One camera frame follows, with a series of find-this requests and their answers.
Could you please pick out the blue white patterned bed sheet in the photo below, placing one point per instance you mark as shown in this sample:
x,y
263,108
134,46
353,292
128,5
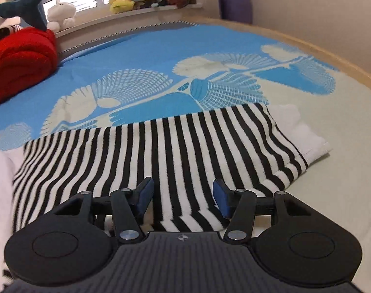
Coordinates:
x,y
151,75

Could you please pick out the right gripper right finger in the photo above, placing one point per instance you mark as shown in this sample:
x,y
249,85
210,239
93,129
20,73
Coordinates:
x,y
290,240

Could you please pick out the purple box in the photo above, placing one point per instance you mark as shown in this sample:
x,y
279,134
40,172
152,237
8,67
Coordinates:
x,y
236,11

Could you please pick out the red folded blanket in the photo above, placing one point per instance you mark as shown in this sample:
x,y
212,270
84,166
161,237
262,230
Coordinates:
x,y
27,58

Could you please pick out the white folded quilt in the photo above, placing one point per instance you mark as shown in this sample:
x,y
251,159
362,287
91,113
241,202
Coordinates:
x,y
7,29

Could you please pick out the black white striped garment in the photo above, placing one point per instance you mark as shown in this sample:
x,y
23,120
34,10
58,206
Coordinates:
x,y
256,147

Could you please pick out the dark teal shark plush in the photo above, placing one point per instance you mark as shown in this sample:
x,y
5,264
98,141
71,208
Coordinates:
x,y
28,10

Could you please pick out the white plush toy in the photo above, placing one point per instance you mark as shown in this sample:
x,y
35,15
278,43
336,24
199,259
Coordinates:
x,y
61,17

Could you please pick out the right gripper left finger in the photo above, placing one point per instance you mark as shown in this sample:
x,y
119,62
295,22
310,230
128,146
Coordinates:
x,y
79,237

